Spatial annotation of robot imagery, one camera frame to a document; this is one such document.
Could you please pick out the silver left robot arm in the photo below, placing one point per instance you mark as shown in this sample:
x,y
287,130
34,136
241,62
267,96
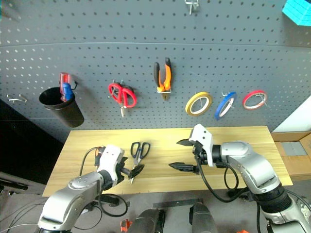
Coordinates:
x,y
70,201

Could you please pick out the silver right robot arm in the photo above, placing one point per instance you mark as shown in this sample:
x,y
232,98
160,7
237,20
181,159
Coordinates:
x,y
252,165

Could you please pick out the yellow tape roll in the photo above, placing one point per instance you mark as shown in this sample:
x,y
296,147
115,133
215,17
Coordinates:
x,y
189,105

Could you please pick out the orange black pliers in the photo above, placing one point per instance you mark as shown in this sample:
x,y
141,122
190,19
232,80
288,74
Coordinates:
x,y
167,80

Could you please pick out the black plastic cup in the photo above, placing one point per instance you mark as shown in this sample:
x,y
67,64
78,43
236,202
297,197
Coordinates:
x,y
68,114

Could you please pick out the black flat metal strip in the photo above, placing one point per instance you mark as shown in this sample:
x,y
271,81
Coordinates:
x,y
177,203

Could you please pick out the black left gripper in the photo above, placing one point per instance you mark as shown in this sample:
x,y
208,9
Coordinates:
x,y
119,173

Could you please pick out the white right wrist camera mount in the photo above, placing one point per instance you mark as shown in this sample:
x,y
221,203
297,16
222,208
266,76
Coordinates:
x,y
202,139

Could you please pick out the dark rounded robot shape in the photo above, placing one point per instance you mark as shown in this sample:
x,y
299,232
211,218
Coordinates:
x,y
148,222
202,218

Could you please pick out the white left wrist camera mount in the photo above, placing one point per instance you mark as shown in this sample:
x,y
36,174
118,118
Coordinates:
x,y
110,156

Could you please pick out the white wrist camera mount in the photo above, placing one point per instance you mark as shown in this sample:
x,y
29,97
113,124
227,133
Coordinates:
x,y
110,156
202,139

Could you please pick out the red tape roll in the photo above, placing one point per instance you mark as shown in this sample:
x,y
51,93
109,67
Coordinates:
x,y
246,98

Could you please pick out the wooden table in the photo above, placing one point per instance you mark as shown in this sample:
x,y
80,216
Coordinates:
x,y
165,150

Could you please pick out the blue tape roll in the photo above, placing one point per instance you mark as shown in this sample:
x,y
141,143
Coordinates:
x,y
219,109

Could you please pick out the silver pliers holder bracket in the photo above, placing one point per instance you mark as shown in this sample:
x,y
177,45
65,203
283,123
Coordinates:
x,y
164,90

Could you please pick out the cyan foam block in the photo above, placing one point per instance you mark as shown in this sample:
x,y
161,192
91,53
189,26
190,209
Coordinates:
x,y
297,12

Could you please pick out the red utility knife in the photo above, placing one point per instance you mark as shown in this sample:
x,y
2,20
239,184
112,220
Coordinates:
x,y
63,78

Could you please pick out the brown cardboard box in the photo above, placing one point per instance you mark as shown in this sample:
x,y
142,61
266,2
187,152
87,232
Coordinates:
x,y
295,167

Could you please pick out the silver double pegboard hook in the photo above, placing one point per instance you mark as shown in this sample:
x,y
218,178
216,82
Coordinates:
x,y
17,99

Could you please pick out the orange black clamp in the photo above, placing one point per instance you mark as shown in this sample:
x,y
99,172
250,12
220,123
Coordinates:
x,y
126,225

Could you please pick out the grey metal pegboard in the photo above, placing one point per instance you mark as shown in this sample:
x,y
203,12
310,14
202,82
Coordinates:
x,y
121,36

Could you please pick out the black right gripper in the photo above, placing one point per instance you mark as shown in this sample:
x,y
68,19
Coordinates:
x,y
201,154

